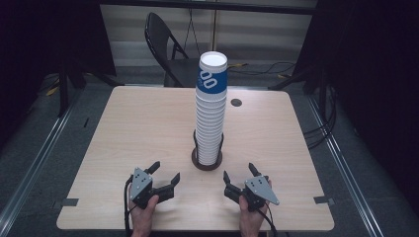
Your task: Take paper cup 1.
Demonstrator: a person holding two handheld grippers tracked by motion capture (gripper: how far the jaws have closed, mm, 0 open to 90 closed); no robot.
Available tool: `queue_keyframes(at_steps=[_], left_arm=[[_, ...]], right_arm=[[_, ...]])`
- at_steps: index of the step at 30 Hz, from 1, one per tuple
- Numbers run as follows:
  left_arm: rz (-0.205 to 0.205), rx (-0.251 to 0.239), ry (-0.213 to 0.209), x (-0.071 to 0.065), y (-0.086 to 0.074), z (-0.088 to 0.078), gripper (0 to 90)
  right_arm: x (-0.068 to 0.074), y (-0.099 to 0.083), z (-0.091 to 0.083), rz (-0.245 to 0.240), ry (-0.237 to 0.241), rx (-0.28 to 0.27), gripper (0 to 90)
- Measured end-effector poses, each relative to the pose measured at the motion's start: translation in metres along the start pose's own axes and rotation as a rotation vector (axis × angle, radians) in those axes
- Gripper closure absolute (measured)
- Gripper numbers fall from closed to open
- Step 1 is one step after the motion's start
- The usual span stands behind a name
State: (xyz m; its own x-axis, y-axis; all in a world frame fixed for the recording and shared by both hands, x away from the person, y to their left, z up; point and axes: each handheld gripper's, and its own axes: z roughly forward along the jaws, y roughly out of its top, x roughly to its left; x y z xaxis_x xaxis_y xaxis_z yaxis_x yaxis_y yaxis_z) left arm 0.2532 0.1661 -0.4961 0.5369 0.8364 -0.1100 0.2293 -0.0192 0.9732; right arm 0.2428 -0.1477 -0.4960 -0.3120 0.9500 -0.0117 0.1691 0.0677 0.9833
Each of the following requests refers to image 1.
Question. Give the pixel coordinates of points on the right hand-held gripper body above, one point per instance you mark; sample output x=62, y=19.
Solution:
x=260, y=191

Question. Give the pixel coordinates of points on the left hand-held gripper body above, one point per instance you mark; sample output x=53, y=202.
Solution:
x=141, y=184

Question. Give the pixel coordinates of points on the stack of paper cups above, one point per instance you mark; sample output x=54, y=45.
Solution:
x=210, y=115

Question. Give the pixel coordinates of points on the person's right hand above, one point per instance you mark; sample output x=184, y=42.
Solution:
x=250, y=222

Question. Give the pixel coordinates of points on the person's left hand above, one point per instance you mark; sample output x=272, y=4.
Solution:
x=143, y=219

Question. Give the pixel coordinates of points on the grey tape strip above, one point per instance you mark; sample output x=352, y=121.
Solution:
x=323, y=199
x=70, y=202

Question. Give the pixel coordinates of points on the dark round table grommet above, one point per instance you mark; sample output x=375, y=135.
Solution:
x=236, y=102

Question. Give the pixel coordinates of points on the black metal stand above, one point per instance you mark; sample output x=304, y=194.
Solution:
x=63, y=92
x=296, y=79

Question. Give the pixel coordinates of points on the black folding chair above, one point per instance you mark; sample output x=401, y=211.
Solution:
x=161, y=42

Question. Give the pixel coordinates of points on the yellow floor tape piece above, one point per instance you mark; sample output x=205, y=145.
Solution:
x=52, y=91

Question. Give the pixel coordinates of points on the metal floor rail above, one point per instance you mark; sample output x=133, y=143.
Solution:
x=346, y=168
x=36, y=164

